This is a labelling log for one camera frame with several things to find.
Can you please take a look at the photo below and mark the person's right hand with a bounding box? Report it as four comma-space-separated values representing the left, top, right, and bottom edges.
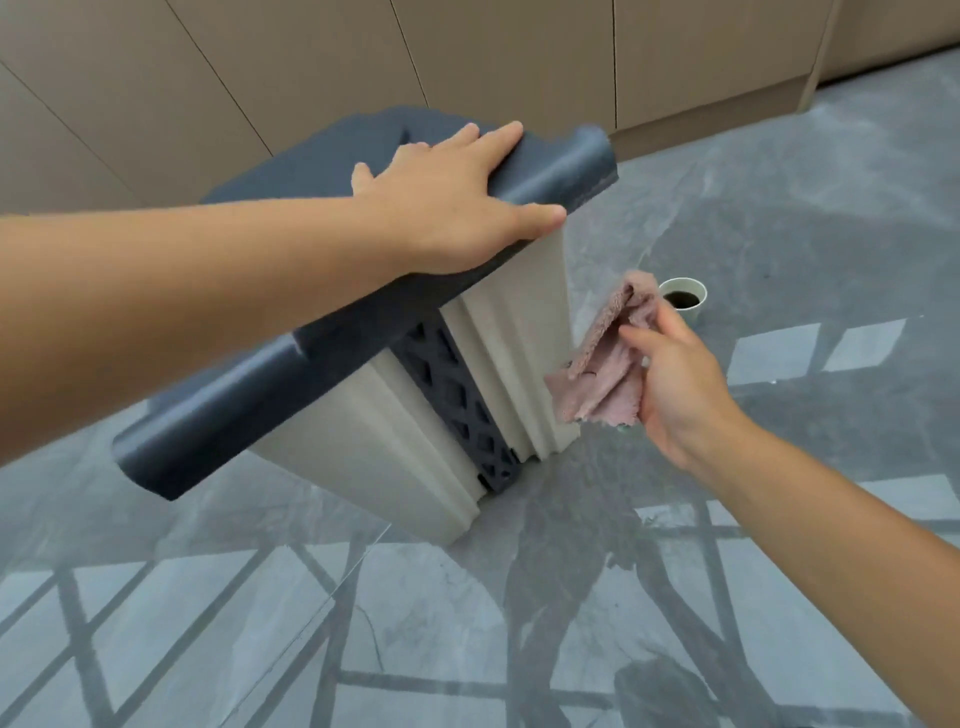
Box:
618, 295, 745, 475

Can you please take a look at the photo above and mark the person's left hand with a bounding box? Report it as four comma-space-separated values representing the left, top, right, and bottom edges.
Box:
350, 120, 569, 277

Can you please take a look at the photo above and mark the pink cleaning cloth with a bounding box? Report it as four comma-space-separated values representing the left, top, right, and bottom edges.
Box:
543, 270, 664, 430

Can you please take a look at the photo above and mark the white bin with grey lid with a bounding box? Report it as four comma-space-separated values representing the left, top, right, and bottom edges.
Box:
112, 105, 621, 547

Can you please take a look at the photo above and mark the person's left forearm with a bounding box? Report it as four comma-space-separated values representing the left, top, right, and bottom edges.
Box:
0, 195, 412, 468

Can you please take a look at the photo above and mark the person's right forearm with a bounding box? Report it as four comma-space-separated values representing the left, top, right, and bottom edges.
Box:
688, 414, 960, 728

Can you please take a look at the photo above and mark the white paper cup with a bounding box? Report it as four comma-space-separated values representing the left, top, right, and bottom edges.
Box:
657, 276, 709, 329

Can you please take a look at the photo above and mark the row of beige cabinet doors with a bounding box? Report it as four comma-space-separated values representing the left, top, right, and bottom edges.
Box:
0, 0, 960, 219

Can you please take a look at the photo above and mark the beige cabinet plinth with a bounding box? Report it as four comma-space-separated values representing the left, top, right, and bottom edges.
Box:
609, 73, 811, 163

